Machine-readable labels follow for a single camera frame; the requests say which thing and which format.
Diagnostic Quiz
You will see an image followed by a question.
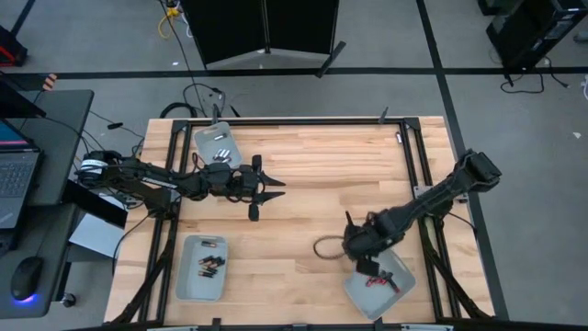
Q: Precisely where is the red black equipment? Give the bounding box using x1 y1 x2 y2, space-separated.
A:
0 25 28 68

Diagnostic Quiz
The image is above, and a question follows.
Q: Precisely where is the black rack power cable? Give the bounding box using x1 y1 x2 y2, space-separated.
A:
499 57 571 96

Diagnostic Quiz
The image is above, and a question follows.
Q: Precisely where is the black flat panel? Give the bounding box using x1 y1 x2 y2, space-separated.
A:
62 181 129 229

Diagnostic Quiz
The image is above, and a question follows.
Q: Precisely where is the thick black floor cable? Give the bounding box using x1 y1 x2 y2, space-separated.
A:
159 101 199 120

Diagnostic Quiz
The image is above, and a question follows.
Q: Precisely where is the black folding partition screen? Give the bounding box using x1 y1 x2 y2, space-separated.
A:
180 0 346 78

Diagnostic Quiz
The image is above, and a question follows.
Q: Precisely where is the light grey plastic bin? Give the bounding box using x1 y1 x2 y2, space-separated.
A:
175 234 230 303
343 247 418 322
193 120 243 170

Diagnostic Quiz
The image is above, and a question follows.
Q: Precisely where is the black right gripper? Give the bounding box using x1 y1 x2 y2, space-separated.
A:
343 211 390 279

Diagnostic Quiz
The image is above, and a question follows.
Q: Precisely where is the yellow cable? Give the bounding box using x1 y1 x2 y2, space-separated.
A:
157 5 183 40

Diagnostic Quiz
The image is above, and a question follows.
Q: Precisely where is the black desk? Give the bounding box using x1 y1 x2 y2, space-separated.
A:
0 89 96 319

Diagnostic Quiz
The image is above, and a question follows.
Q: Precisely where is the black equipment rack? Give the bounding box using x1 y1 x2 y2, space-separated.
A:
477 0 588 70

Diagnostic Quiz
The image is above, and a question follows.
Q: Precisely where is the dark grey laptop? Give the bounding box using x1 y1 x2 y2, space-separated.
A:
0 118 43 231

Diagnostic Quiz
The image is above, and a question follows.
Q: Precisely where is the white sheet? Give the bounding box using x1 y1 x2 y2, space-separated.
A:
68 213 128 258

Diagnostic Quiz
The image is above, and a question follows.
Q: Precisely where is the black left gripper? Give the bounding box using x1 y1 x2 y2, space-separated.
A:
228 154 287 223

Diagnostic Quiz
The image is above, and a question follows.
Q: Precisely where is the thin black floor cable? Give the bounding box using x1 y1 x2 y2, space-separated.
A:
182 82 227 119

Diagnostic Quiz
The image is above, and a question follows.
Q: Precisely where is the black aluminium table frame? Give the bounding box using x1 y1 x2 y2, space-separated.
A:
107 117 495 331

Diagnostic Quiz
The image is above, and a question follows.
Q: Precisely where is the black computer mouse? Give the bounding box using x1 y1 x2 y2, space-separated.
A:
9 255 46 301

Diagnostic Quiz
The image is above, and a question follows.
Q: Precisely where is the black monitor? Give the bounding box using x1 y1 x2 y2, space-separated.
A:
0 75 47 120

